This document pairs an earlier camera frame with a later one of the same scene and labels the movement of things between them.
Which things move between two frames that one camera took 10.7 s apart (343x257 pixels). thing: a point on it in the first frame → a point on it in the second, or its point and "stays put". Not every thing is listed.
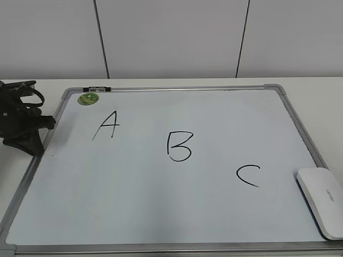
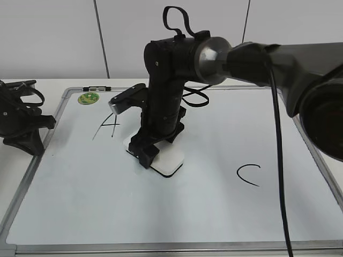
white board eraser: x=323 y=191 → x=170 y=158
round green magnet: x=87 y=99 stays put
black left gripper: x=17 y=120 stays put
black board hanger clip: x=97 y=89 stays put
